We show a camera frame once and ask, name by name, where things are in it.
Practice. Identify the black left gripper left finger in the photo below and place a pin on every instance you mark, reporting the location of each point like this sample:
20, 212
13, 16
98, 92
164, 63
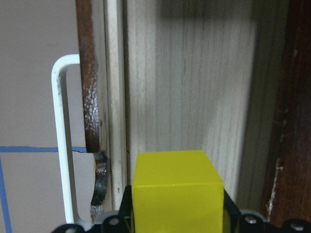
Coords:
126, 212

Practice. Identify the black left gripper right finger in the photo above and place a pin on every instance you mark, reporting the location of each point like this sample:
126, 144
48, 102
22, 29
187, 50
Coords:
231, 215

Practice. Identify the yellow cube block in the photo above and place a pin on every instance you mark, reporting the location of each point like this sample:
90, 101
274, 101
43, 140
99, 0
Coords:
177, 192

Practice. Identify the dark wooden drawer cabinet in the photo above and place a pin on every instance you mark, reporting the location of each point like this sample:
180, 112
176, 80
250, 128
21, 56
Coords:
229, 77

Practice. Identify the white drawer handle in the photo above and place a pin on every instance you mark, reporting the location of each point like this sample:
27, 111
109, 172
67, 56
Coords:
62, 123

